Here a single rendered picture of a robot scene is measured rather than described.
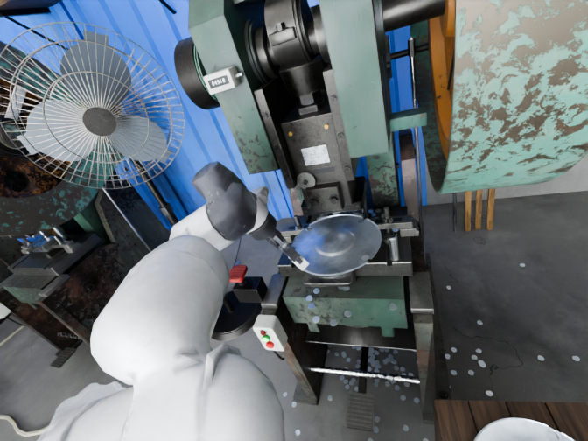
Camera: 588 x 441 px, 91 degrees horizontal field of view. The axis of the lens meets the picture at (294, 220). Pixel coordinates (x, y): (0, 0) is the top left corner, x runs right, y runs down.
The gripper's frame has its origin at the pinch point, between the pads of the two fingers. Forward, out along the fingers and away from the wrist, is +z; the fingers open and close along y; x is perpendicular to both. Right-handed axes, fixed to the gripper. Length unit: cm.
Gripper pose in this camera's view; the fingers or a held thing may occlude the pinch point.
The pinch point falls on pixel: (298, 261)
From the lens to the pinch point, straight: 85.4
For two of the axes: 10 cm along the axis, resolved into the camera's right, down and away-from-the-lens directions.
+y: 5.1, 3.6, -7.8
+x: 6.8, -7.3, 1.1
